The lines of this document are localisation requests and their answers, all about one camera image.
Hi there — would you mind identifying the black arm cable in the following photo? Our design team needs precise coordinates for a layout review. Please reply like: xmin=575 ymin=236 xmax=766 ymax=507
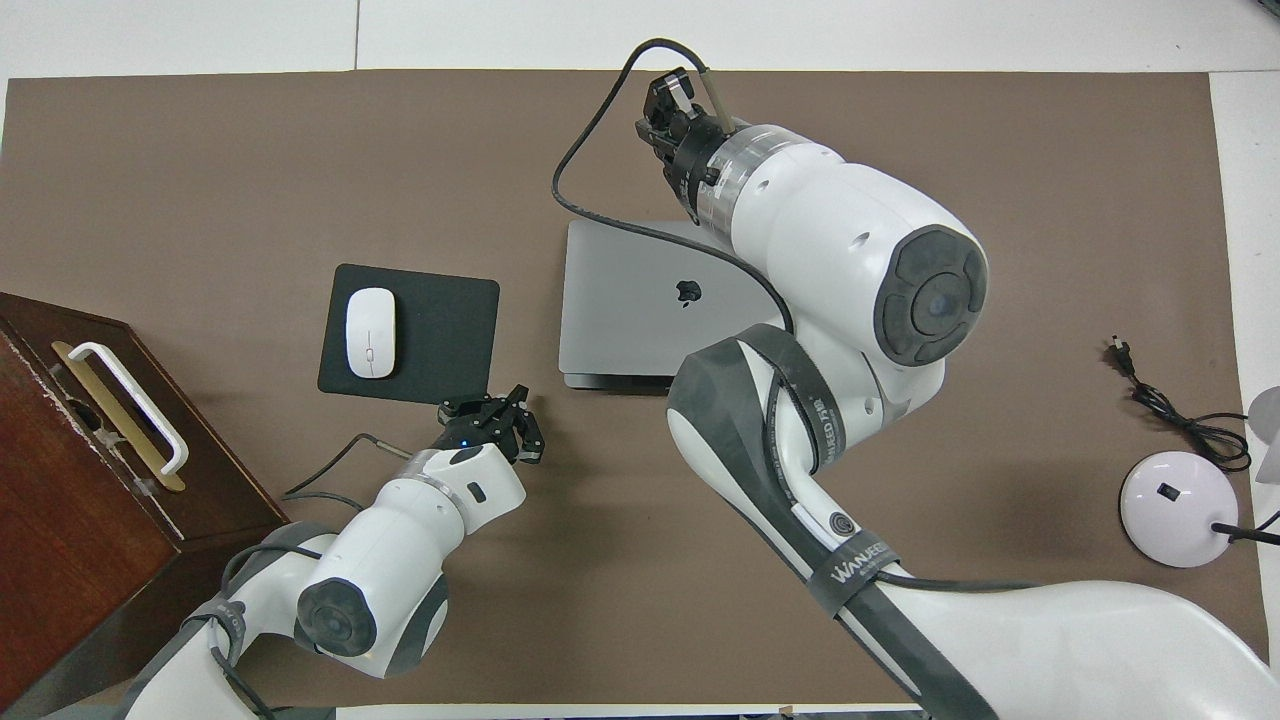
xmin=283 ymin=433 xmax=416 ymax=511
xmin=552 ymin=38 xmax=796 ymax=336

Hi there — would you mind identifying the silver grey laptop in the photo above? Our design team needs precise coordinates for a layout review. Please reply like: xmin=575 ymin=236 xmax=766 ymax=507
xmin=557 ymin=220 xmax=796 ymax=391

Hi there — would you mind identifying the white computer mouse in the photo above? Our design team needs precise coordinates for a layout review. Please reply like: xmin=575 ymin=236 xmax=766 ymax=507
xmin=345 ymin=287 xmax=398 ymax=380

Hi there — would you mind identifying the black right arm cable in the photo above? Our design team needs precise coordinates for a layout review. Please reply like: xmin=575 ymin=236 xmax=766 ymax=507
xmin=552 ymin=38 xmax=796 ymax=336

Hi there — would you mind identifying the black mouse pad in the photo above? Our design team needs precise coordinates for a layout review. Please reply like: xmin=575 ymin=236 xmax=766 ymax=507
xmin=318 ymin=263 xmax=501 ymax=406

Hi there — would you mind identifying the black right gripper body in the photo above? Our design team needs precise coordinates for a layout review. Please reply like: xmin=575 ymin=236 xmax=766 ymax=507
xmin=655 ymin=108 xmax=726 ymax=201

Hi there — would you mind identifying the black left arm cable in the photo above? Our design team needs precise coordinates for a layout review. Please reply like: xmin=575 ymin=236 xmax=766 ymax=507
xmin=283 ymin=433 xmax=416 ymax=511

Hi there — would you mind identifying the brown table mat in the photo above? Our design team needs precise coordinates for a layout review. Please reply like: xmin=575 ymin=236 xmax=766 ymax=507
xmin=0 ymin=68 xmax=1273 ymax=707

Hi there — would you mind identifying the white desk lamp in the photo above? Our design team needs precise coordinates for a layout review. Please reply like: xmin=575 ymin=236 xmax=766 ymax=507
xmin=1119 ymin=388 xmax=1280 ymax=569

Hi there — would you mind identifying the dark brown wooden box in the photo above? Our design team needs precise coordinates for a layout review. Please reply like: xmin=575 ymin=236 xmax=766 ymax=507
xmin=0 ymin=292 xmax=291 ymax=716

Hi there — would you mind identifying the white box handle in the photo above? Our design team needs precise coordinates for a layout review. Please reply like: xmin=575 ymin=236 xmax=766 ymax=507
xmin=68 ymin=342 xmax=189 ymax=475

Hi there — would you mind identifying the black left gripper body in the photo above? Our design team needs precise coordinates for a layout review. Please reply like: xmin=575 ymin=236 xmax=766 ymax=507
xmin=437 ymin=398 xmax=521 ymax=461

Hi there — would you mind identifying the black lamp power cable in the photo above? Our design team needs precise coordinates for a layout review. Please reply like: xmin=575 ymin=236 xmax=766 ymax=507
xmin=1108 ymin=337 xmax=1280 ymax=531

